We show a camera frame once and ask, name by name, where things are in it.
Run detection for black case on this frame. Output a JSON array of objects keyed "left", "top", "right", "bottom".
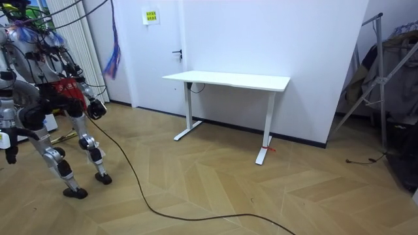
[{"left": 385, "top": 122, "right": 418, "bottom": 194}]

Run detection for white desk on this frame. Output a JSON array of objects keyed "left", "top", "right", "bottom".
[{"left": 162, "top": 70, "right": 291, "bottom": 166}]

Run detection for hanging clothes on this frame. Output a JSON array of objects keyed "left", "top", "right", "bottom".
[{"left": 342, "top": 20, "right": 418, "bottom": 125}]

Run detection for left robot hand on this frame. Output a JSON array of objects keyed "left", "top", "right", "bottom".
[{"left": 0, "top": 128, "right": 20, "bottom": 165}]

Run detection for black desk cable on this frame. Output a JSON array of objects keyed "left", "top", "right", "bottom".
[{"left": 186, "top": 82, "right": 206, "bottom": 95}]

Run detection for thin black floor cable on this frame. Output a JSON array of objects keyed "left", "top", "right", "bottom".
[{"left": 345, "top": 151, "right": 389, "bottom": 165}]

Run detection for metal clothes rack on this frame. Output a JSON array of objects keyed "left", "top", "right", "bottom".
[{"left": 329, "top": 12, "right": 418, "bottom": 154}]

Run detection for white door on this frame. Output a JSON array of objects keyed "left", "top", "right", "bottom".
[{"left": 113, "top": 0, "right": 187, "bottom": 116}]

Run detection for robot legs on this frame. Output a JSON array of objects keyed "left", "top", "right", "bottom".
[{"left": 16, "top": 94, "right": 114, "bottom": 200}]

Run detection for cable bundle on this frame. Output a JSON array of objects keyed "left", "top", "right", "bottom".
[{"left": 29, "top": 0, "right": 122, "bottom": 81}]

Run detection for white ribbed curtain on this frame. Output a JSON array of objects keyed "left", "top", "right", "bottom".
[{"left": 45, "top": 0, "right": 110, "bottom": 104}]

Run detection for white box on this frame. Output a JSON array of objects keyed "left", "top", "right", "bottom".
[{"left": 16, "top": 112, "right": 59, "bottom": 143}]

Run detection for red bag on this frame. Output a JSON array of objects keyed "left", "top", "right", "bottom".
[{"left": 52, "top": 78, "right": 88, "bottom": 112}]

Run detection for robot body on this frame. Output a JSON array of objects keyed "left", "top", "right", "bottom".
[{"left": 0, "top": 0, "right": 82, "bottom": 108}]

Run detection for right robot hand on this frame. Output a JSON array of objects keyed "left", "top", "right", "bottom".
[{"left": 86, "top": 98, "right": 108, "bottom": 121}]

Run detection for yellow door sign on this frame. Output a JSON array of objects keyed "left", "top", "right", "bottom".
[{"left": 141, "top": 6, "right": 161, "bottom": 26}]

